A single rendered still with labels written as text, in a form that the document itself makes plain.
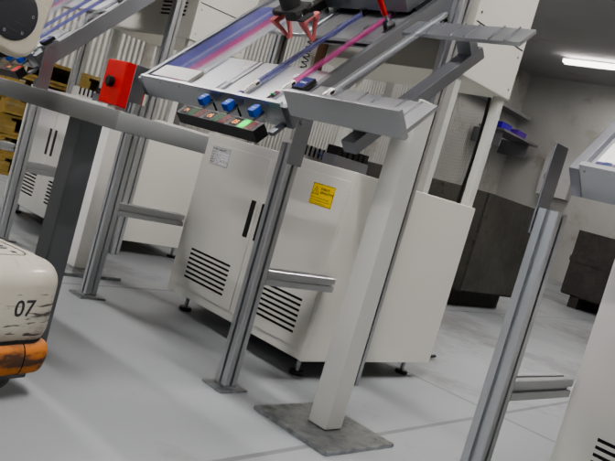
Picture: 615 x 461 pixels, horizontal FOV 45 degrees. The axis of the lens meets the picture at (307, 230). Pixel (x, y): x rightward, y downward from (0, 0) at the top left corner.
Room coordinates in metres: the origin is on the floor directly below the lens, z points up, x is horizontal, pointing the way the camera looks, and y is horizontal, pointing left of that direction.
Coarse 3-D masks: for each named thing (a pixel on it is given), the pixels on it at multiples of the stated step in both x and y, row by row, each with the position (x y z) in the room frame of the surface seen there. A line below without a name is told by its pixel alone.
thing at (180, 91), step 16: (144, 80) 2.28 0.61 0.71; (160, 80) 2.21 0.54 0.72; (176, 80) 2.15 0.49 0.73; (160, 96) 2.26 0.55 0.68; (176, 96) 2.19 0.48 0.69; (192, 96) 2.12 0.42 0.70; (224, 96) 1.99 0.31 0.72; (240, 96) 1.94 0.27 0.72; (256, 96) 1.90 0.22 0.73; (224, 112) 2.04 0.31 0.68; (240, 112) 1.99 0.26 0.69; (272, 112) 1.87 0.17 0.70
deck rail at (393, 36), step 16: (432, 0) 2.15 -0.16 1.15; (448, 0) 2.18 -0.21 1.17; (416, 16) 2.09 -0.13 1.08; (432, 16) 2.14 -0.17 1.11; (400, 32) 2.06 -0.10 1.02; (368, 48) 1.99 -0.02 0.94; (384, 48) 2.03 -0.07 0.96; (400, 48) 2.07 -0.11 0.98; (352, 64) 1.95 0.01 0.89; (320, 80) 1.90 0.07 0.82; (336, 80) 1.92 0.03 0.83; (288, 112) 1.83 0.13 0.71
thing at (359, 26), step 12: (276, 0) 2.60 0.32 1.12; (300, 0) 2.53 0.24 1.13; (312, 0) 2.49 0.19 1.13; (348, 12) 2.30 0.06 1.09; (372, 12) 2.24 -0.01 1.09; (408, 12) 2.16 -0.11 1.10; (312, 24) 2.30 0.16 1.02; (324, 24) 2.27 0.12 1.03; (336, 24) 2.24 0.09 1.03; (360, 24) 2.19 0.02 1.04; (396, 24) 2.11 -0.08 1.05; (300, 36) 2.26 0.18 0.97; (336, 36) 2.16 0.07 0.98; (348, 36) 2.14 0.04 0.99; (372, 36) 2.08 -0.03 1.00
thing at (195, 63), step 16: (256, 16) 2.47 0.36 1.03; (272, 16) 2.43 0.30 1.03; (224, 32) 2.43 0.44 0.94; (240, 32) 2.39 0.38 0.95; (256, 32) 2.34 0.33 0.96; (208, 48) 2.34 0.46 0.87; (224, 48) 2.30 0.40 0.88; (240, 48) 2.27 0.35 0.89; (176, 64) 2.30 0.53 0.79; (192, 64) 2.26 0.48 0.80; (208, 64) 2.22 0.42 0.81; (192, 80) 2.17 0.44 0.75
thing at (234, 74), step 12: (228, 60) 2.24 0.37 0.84; (240, 60) 2.21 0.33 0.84; (252, 60) 2.18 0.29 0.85; (216, 72) 2.18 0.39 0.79; (228, 72) 2.15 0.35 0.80; (240, 72) 2.13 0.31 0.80; (252, 72) 2.10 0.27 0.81; (264, 72) 2.08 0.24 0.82; (288, 72) 2.03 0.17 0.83; (300, 72) 2.01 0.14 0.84; (312, 72) 1.98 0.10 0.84; (324, 72) 1.96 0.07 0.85; (204, 84) 2.13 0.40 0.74; (216, 84) 2.10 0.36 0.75; (228, 84) 2.06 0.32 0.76; (240, 84) 2.05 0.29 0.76; (264, 84) 2.01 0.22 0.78; (276, 84) 1.98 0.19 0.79; (264, 96) 1.94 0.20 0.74; (276, 96) 1.91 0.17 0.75
